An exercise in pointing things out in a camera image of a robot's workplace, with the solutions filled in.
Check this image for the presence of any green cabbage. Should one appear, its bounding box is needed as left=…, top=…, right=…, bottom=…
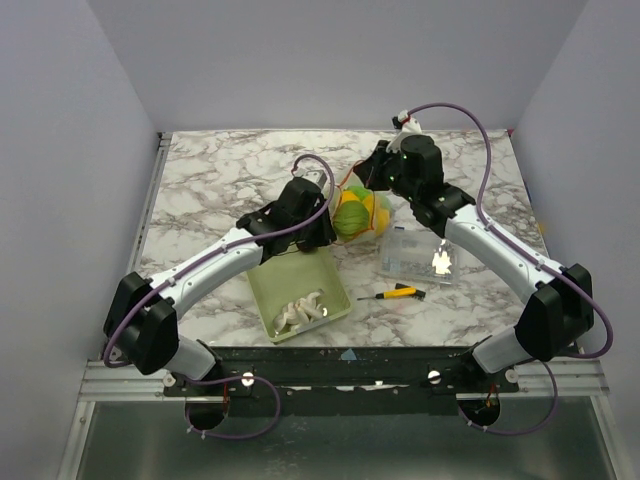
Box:
left=332, top=201, right=369, bottom=239

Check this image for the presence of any clear zip bag orange zipper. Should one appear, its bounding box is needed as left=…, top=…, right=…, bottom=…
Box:
left=329, top=160, right=394, bottom=244

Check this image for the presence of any yellow squash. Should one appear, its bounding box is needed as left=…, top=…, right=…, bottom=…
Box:
left=362, top=193, right=380, bottom=218

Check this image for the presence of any light green pepper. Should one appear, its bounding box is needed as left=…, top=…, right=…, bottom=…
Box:
left=346, top=185, right=373, bottom=202

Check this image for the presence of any orange fruit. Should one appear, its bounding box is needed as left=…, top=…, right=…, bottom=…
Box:
left=374, top=207, right=391, bottom=236

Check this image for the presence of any green perforated plastic basket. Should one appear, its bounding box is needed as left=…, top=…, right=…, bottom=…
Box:
left=248, top=247, right=352, bottom=344

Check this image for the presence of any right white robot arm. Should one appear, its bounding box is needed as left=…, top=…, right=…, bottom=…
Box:
left=354, top=134, right=594, bottom=392

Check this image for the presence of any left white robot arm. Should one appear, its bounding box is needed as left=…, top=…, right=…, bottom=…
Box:
left=103, top=177, right=336, bottom=395

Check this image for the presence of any clear plastic parts box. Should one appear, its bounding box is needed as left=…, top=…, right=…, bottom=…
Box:
left=379, top=227, right=459, bottom=285

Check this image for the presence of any white mushroom cluster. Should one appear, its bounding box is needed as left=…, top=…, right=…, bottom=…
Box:
left=272, top=289, right=328, bottom=335

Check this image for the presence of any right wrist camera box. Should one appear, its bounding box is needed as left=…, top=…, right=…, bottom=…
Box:
left=386, top=110, right=422, bottom=152

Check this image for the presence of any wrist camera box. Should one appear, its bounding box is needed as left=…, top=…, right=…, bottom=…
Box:
left=293, top=168, right=329, bottom=189
left=386, top=110, right=422, bottom=152

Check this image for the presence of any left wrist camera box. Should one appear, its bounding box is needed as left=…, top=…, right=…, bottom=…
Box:
left=293, top=168, right=329, bottom=189

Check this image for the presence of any purple cable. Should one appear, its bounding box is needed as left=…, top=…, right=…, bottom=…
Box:
left=391, top=102, right=615, bottom=359
left=185, top=370, right=286, bottom=441
left=456, top=364, right=559, bottom=437
left=102, top=154, right=335, bottom=369

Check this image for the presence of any yellow handled screwdriver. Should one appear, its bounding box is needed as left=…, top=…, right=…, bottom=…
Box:
left=358, top=283, right=426, bottom=301

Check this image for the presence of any black mounting rail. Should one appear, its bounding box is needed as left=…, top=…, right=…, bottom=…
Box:
left=163, top=347, right=518, bottom=421

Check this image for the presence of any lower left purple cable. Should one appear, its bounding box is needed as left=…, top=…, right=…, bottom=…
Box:
left=185, top=370, right=286, bottom=441

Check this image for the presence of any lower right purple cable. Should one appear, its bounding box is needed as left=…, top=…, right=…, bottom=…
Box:
left=456, top=364, right=559, bottom=437

